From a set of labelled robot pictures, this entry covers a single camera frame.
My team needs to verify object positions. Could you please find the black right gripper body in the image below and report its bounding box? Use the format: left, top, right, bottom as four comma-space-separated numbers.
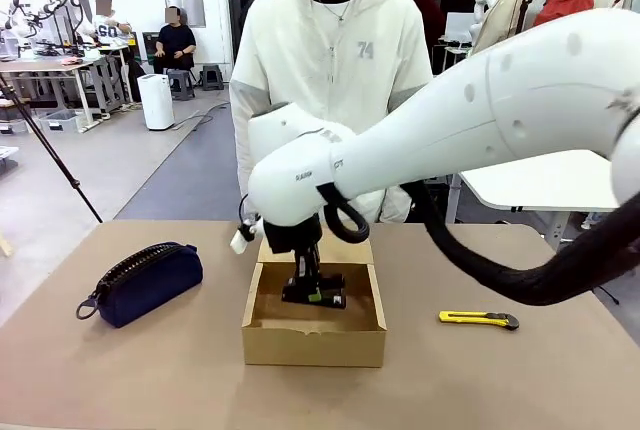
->
263, 214, 324, 255

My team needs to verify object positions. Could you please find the black oblong item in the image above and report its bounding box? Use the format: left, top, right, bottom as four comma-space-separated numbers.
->
281, 273, 347, 310

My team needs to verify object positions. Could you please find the brown cardboard box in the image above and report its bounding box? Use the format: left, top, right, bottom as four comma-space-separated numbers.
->
241, 237, 389, 369

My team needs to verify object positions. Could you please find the navy zippered pencil case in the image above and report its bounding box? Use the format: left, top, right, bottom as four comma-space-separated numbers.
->
75, 241, 205, 329

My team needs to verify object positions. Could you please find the yellow black utility knife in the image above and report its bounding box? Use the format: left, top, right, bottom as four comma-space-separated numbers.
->
438, 309, 520, 332

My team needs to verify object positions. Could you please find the person's right forearm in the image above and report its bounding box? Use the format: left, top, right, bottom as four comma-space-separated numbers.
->
230, 94, 261, 201

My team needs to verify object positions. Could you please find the grey plastic stool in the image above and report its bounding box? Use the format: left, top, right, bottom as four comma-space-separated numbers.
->
167, 68, 196, 102
201, 64, 225, 92

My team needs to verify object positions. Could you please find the person in white hoodie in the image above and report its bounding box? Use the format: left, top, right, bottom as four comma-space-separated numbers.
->
228, 0, 434, 225

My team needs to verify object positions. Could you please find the white air purifier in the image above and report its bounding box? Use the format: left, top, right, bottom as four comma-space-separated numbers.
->
137, 74, 175, 131

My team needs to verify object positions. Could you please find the seated person in dark shirt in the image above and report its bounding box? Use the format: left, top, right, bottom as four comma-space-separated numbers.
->
152, 5, 197, 74

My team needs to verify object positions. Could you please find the white table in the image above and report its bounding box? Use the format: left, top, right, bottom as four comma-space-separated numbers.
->
447, 149, 626, 251

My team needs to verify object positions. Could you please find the black tripod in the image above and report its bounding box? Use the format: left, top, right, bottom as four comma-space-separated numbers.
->
0, 74, 104, 224

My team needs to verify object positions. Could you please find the grey storage bin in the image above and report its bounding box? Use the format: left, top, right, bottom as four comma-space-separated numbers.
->
38, 109, 84, 135

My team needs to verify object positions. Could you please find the white background board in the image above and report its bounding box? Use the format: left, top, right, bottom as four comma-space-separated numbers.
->
444, 12, 474, 46

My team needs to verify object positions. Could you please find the seated person in white jersey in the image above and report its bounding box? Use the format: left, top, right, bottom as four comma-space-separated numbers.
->
79, 0, 134, 49

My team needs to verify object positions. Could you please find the wood top background table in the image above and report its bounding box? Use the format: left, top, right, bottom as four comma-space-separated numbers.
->
0, 57, 96, 134

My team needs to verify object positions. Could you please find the mannequin in beige jacket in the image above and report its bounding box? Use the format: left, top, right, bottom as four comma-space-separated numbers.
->
472, 0, 534, 54

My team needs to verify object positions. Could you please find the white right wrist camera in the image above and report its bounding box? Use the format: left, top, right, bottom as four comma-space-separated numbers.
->
229, 217, 264, 255

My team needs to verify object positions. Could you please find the black sleeved right arm cable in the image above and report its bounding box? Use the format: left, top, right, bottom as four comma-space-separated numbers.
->
315, 177, 640, 307

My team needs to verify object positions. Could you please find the silver necklace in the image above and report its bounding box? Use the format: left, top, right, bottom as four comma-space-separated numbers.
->
312, 0, 359, 22

